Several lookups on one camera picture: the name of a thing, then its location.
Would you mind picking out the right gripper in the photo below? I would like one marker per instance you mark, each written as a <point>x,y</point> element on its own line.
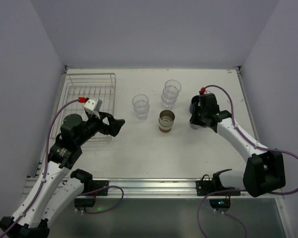
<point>196,115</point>

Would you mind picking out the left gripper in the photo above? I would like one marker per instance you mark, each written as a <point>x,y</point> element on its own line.
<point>103,123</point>

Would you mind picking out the cream cup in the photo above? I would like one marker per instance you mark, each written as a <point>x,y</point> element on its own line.
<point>166,127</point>
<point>166,114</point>

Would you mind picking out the blue ceramic mug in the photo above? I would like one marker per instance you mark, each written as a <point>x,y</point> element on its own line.
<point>194,107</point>

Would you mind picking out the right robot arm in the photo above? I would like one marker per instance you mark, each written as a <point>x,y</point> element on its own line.
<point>264,171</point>

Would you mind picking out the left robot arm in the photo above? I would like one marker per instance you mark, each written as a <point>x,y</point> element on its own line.
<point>57,184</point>

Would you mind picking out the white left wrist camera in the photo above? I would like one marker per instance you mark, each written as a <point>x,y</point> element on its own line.
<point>92,105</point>

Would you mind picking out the metal wire dish rack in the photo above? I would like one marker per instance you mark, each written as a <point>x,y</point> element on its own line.
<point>100,87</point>

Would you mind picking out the aluminium right side rail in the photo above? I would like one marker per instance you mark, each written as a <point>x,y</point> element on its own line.
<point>238,72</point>

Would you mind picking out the aluminium rail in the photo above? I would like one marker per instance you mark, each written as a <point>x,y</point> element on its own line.
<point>150,188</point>
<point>238,72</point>

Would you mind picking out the aluminium front rail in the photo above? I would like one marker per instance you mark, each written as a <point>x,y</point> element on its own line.
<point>150,188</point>

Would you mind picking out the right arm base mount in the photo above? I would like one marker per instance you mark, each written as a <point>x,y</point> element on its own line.
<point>208,184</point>

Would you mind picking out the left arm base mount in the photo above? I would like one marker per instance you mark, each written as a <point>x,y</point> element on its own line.
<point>88,201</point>

